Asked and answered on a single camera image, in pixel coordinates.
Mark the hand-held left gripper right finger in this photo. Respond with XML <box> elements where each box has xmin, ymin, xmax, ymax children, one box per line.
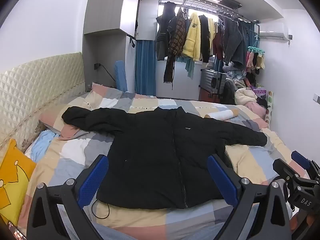
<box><xmin>207</xmin><ymin>154</ymin><xmax>293</xmax><ymax>240</ymax></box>

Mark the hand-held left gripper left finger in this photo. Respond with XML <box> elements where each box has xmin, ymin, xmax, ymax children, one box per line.
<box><xmin>26</xmin><ymin>154</ymin><xmax>110</xmax><ymax>240</ymax></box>

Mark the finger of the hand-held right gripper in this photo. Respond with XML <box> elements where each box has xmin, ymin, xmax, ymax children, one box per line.
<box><xmin>272</xmin><ymin>158</ymin><xmax>301</xmax><ymax>183</ymax></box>
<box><xmin>291</xmin><ymin>151</ymin><xmax>315</xmax><ymax>173</ymax></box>

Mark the black padded jacket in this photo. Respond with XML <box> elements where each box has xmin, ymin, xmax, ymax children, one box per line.
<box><xmin>62</xmin><ymin>106</ymin><xmax>268</xmax><ymax>209</ymax></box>

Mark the pile of clothes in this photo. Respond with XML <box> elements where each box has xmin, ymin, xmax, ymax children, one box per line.
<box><xmin>222</xmin><ymin>64</ymin><xmax>258</xmax><ymax>90</ymax></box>

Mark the metal ceiling clothes rack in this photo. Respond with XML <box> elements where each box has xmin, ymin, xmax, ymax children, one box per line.
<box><xmin>159</xmin><ymin>0</ymin><xmax>260</xmax><ymax>30</ymax></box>

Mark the person's right hand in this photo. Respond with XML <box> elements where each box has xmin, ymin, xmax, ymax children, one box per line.
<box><xmin>289</xmin><ymin>211</ymin><xmax>308</xmax><ymax>233</ymax></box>

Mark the patchwork pastel quilt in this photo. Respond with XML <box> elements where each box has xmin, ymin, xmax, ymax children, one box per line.
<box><xmin>17</xmin><ymin>84</ymin><xmax>313</xmax><ymax>240</ymax></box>

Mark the dotted cushion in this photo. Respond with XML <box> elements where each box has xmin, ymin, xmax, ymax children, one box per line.
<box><xmin>266</xmin><ymin>91</ymin><xmax>274</xmax><ymax>123</ymax></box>

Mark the light blue cloth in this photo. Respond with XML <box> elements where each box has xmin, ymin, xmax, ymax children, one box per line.
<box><xmin>25</xmin><ymin>130</ymin><xmax>60</xmax><ymax>163</ymax></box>

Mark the pink plush garment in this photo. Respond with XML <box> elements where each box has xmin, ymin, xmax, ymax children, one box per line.
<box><xmin>246</xmin><ymin>102</ymin><xmax>269</xmax><ymax>123</ymax></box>

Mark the white roll pillow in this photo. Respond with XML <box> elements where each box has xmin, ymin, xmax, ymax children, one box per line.
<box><xmin>204</xmin><ymin>109</ymin><xmax>239</xmax><ymax>120</ymax></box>

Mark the patchwork pillow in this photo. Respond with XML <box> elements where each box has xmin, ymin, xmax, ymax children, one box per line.
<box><xmin>39</xmin><ymin>105</ymin><xmax>87</xmax><ymax>140</ymax></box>

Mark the yellow cartoon pillow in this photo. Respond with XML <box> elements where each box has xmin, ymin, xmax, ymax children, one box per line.
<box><xmin>0</xmin><ymin>139</ymin><xmax>37</xmax><ymax>227</ymax></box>

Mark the white fluffy garment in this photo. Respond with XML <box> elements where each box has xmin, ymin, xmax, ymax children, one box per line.
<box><xmin>234</xmin><ymin>86</ymin><xmax>258</xmax><ymax>105</ymax></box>

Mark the grey suitcase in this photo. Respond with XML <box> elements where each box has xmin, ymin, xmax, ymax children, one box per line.
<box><xmin>199</xmin><ymin>69</ymin><xmax>227</xmax><ymax>103</ymax></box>

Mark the cream quilted headboard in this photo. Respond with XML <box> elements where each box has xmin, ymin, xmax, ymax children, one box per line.
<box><xmin>0</xmin><ymin>52</ymin><xmax>86</xmax><ymax>153</ymax></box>

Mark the teal garment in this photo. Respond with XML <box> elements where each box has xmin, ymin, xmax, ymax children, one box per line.
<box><xmin>177</xmin><ymin>56</ymin><xmax>195</xmax><ymax>79</ymax></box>

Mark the green sock drying hanger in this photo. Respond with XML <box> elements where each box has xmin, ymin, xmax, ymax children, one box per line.
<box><xmin>246</xmin><ymin>45</ymin><xmax>265</xmax><ymax>74</ymax></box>

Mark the blue curtain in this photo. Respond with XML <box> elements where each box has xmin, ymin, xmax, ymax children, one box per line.
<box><xmin>135</xmin><ymin>39</ymin><xmax>157</xmax><ymax>97</ymax></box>

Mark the white air conditioner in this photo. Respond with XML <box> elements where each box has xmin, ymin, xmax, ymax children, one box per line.
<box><xmin>259</xmin><ymin>22</ymin><xmax>288</xmax><ymax>40</ymax></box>

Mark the dark red garment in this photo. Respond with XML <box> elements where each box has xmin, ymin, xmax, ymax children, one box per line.
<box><xmin>212</xmin><ymin>31</ymin><xmax>224</xmax><ymax>60</ymax></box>

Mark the dark grey denim jacket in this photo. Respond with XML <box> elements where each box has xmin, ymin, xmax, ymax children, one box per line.
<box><xmin>220</xmin><ymin>15</ymin><xmax>250</xmax><ymax>69</ymax></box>

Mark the hanging black jacket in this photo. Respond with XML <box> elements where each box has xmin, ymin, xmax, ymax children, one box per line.
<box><xmin>199</xmin><ymin>14</ymin><xmax>210</xmax><ymax>63</ymax></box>

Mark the yellow fleece jacket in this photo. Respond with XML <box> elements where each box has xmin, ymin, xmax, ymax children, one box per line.
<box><xmin>182</xmin><ymin>12</ymin><xmax>203</xmax><ymax>62</ymax></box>

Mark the pale yellow garment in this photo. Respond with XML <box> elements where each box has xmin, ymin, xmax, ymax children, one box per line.
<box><xmin>207</xmin><ymin>17</ymin><xmax>216</xmax><ymax>55</ymax></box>

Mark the brown houndstooth coat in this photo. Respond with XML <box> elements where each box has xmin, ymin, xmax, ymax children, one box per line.
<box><xmin>164</xmin><ymin>7</ymin><xmax>187</xmax><ymax>84</ymax></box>

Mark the hanging black coat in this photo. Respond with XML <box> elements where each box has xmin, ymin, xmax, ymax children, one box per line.
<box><xmin>155</xmin><ymin>2</ymin><xmax>177</xmax><ymax>61</ymax></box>

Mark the black charger cable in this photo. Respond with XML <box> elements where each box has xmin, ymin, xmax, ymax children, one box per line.
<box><xmin>100</xmin><ymin>65</ymin><xmax>117</xmax><ymax>88</ymax></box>

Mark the grey wall cabinet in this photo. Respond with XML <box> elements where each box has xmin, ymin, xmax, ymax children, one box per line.
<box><xmin>84</xmin><ymin>0</ymin><xmax>140</xmax><ymax>40</ymax></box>

